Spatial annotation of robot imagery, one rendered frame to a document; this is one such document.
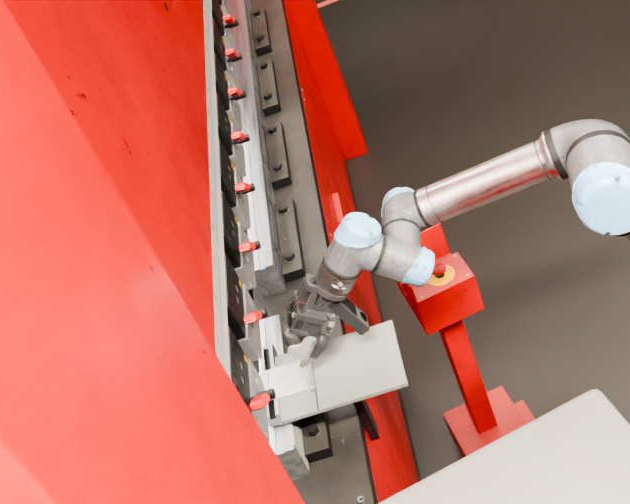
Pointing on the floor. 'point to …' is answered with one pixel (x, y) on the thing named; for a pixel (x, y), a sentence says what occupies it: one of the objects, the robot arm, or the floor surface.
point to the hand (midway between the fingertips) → (305, 357)
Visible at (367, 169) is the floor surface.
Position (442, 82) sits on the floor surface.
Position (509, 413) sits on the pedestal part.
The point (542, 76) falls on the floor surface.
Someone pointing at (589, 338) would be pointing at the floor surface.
